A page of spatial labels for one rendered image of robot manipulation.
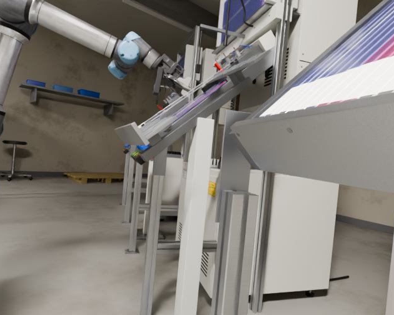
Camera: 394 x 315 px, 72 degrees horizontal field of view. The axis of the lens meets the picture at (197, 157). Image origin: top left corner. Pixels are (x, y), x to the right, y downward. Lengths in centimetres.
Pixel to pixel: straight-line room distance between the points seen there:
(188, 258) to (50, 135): 499
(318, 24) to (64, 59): 504
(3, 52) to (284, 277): 148
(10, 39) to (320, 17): 131
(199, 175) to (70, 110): 506
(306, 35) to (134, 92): 523
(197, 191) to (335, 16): 113
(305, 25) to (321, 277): 123
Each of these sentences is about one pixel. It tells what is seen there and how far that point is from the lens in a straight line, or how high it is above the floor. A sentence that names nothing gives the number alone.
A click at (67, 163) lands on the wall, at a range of 584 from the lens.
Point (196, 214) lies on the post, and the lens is 93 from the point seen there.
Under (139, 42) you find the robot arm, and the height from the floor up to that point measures 112.
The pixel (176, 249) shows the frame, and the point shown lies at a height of 30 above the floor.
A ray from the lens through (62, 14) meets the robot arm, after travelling 109.
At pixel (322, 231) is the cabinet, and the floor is 36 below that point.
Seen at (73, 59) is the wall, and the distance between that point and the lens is 602.
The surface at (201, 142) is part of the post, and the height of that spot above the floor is 73.
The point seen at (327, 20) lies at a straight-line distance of 159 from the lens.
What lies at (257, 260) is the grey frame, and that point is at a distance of 132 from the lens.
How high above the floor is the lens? 69
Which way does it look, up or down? 1 degrees down
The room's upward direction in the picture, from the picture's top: 5 degrees clockwise
